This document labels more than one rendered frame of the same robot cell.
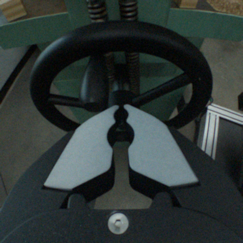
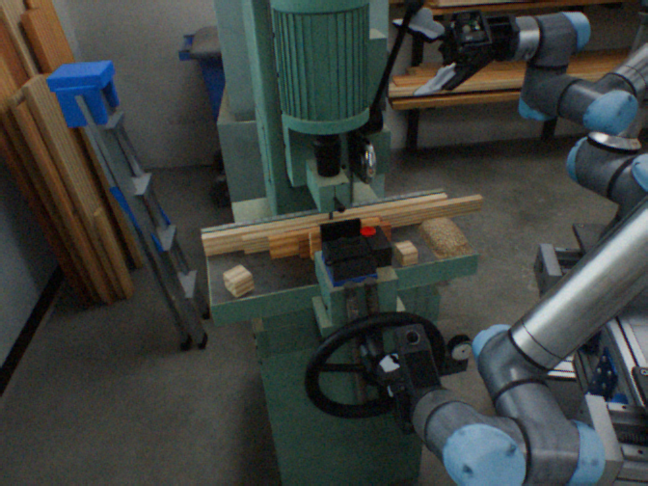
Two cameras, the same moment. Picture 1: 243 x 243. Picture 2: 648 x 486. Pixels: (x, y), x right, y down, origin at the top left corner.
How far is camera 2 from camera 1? 0.79 m
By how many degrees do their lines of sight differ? 29
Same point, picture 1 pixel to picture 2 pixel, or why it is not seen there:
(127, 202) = not seen: outside the picture
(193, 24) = (418, 275)
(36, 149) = not seen: outside the picture
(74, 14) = (335, 302)
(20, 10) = (250, 285)
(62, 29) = (296, 301)
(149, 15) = (385, 294)
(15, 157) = not seen: outside the picture
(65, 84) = (278, 361)
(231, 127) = (568, 390)
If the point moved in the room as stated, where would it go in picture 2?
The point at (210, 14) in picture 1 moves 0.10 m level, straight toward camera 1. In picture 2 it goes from (432, 264) to (425, 293)
